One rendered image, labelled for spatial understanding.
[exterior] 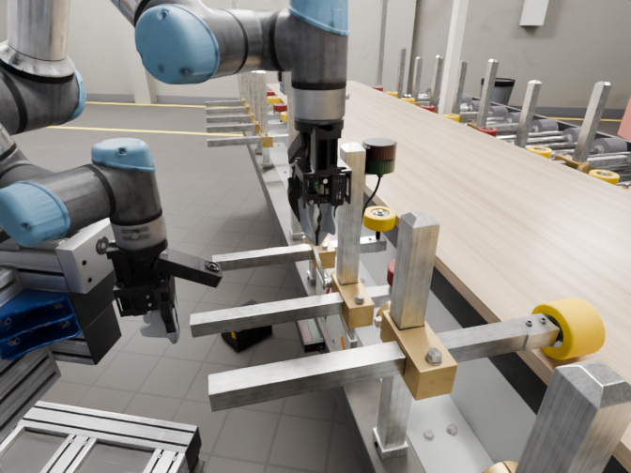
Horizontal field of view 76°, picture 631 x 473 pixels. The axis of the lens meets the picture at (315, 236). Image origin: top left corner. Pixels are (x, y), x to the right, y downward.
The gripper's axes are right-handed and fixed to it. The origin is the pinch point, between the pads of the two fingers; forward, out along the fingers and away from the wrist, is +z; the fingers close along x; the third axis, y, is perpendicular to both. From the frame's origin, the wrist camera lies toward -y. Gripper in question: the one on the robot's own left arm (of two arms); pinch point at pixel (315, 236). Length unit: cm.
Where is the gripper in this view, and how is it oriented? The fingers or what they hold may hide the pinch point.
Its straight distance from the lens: 68.1
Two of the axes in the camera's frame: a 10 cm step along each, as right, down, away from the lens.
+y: 2.4, 4.6, -8.6
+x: 9.7, -1.1, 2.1
